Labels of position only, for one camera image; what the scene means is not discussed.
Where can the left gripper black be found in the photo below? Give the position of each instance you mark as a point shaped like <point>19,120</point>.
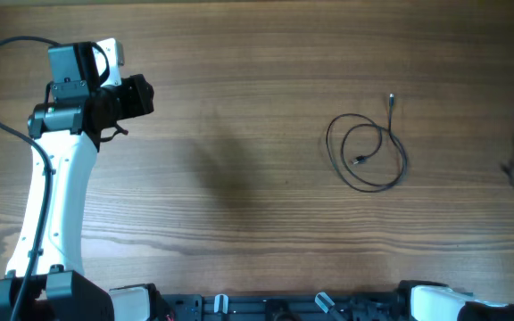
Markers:
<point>141,99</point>

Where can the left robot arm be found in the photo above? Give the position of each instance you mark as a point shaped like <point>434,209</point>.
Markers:
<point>44,278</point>

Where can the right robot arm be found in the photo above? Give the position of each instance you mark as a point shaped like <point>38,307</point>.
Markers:
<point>428,301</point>

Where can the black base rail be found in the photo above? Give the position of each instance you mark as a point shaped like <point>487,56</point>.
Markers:
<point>368,306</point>

